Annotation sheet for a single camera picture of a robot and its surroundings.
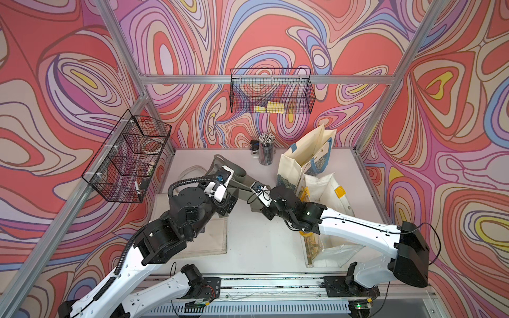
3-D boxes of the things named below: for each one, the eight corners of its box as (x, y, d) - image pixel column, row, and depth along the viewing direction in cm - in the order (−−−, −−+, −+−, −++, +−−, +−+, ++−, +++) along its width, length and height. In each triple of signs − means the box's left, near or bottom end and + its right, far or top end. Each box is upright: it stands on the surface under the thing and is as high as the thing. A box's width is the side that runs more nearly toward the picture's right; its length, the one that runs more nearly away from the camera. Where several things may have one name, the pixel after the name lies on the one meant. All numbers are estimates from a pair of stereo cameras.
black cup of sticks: (258, 167, 116) (259, 141, 100) (258, 158, 120) (259, 132, 105) (272, 167, 116) (275, 141, 100) (271, 158, 120) (274, 132, 105)
